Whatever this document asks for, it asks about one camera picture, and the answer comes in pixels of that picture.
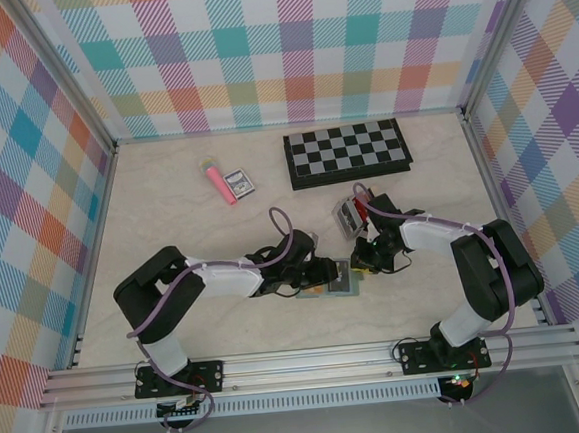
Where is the aluminium side rail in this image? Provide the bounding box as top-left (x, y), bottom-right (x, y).
top-left (49, 147), bottom-right (137, 370)
top-left (459, 106), bottom-right (553, 333)

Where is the small controller board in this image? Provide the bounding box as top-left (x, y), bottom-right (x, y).
top-left (154, 394), bottom-right (209, 422)
top-left (437, 371), bottom-right (476, 395)

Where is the blue playing card deck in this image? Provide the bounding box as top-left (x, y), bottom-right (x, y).
top-left (221, 166), bottom-right (258, 202)

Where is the folding chess board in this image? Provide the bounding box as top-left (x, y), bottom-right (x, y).
top-left (280, 116), bottom-right (415, 193)

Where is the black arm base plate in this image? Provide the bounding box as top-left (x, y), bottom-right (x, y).
top-left (132, 359), bottom-right (228, 401)
top-left (396, 333), bottom-right (494, 377)

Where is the aluminium frame post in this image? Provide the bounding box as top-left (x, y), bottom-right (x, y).
top-left (450, 0), bottom-right (561, 122)
top-left (14, 0), bottom-right (119, 163)

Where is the aluminium mounting rail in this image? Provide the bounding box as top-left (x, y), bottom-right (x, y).
top-left (34, 322), bottom-right (579, 412)

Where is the dark grey credit card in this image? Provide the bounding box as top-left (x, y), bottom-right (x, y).
top-left (325, 260), bottom-right (355, 295)

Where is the clear plastic card box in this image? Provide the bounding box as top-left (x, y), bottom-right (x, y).
top-left (330, 192), bottom-right (378, 244)

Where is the purple cable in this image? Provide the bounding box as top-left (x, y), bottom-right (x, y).
top-left (117, 204), bottom-right (311, 433)
top-left (350, 170), bottom-right (526, 415)

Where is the green card holder wallet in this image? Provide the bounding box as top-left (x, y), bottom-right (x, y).
top-left (292, 256), bottom-right (365, 302)

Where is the pink toy microphone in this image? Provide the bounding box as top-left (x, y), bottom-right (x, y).
top-left (197, 154), bottom-right (239, 208)

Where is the slotted white cable duct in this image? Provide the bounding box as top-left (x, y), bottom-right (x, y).
top-left (61, 382), bottom-right (444, 431)

